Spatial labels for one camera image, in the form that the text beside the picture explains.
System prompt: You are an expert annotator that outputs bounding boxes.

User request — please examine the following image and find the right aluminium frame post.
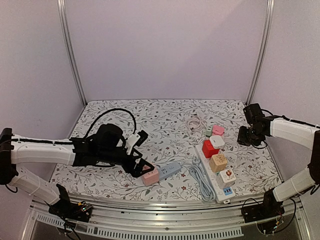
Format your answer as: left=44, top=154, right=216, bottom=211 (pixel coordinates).
left=245, top=0, right=275, bottom=106

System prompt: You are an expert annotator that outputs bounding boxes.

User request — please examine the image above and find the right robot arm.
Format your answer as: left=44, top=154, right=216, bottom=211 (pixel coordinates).
left=237, top=114, right=320, bottom=223

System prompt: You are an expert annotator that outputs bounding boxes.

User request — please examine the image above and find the light blue power cable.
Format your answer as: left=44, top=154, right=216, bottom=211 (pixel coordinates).
left=188, top=155, right=216, bottom=202

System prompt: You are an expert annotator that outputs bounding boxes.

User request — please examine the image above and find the pink coiled power cable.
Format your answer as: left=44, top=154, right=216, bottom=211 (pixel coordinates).
left=186, top=111, right=208, bottom=133

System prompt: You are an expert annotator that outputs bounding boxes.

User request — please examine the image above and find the red cube socket adapter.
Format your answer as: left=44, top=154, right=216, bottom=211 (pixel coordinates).
left=202, top=140, right=220, bottom=159

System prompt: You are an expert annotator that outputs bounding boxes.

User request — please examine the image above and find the floral patterned table mat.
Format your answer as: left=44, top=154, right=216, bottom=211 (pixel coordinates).
left=50, top=99, right=281, bottom=202

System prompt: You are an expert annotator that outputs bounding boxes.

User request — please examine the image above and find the long white power strip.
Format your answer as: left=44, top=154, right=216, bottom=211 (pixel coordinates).
left=195, top=145, right=236, bottom=204

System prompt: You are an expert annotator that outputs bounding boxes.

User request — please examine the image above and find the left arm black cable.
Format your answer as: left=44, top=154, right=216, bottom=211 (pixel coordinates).
left=12, top=108, right=138, bottom=146

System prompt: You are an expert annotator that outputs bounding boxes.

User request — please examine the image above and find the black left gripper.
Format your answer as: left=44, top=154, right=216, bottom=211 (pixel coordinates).
left=98, top=148, right=155, bottom=178

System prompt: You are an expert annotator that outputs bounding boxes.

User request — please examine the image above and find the pink cube socket adapter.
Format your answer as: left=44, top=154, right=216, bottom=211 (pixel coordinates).
left=141, top=167, right=160, bottom=186

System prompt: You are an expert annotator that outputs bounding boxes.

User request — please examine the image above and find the green usb plug adapter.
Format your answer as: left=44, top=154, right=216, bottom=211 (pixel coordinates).
left=205, top=125, right=213, bottom=138

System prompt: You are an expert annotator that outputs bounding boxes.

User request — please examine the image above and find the aluminium front rail base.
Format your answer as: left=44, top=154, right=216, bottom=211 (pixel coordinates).
left=21, top=195, right=315, bottom=240

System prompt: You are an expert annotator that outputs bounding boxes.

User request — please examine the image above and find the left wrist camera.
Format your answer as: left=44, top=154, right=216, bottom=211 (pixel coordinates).
left=97, top=123, right=149, bottom=153

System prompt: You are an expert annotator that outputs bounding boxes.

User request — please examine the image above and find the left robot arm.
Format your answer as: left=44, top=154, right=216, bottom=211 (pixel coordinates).
left=0, top=124, right=155, bottom=223

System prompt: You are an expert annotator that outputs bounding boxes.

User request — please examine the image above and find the white cube adapter red flower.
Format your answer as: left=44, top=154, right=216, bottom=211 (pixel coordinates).
left=216, top=168, right=237, bottom=189

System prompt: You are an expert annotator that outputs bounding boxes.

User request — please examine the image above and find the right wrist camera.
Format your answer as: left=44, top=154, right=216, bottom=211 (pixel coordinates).
left=243, top=103, right=265, bottom=125

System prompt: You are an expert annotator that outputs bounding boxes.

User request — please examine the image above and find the white flat plug adapter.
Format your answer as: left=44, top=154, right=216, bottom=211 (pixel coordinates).
left=209, top=136, right=225, bottom=149

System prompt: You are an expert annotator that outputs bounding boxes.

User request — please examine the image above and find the pink flat plug adapter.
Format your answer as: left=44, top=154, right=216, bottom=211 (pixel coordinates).
left=212, top=125, right=225, bottom=136

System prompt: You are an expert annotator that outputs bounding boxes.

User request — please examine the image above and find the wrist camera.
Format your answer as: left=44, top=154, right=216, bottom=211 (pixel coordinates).
left=97, top=123, right=149, bottom=153
left=243, top=103, right=265, bottom=125

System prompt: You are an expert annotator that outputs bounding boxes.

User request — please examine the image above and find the aluminium frame post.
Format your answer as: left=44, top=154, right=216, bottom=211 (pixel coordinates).
left=245, top=0, right=275, bottom=106
left=56, top=0, right=88, bottom=107

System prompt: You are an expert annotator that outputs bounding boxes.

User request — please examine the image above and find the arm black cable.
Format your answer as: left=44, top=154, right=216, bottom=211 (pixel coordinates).
left=259, top=108, right=320, bottom=130
left=12, top=108, right=138, bottom=146

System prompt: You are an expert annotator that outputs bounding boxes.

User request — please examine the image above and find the left aluminium frame post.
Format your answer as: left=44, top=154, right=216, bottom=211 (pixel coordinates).
left=56, top=0, right=88, bottom=107

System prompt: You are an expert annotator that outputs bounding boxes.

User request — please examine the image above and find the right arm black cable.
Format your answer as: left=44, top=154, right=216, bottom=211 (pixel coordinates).
left=259, top=108, right=320, bottom=130

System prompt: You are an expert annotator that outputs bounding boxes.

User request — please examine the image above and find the beige cube socket adapter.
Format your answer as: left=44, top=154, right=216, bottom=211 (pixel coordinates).
left=209, top=153, right=228, bottom=173

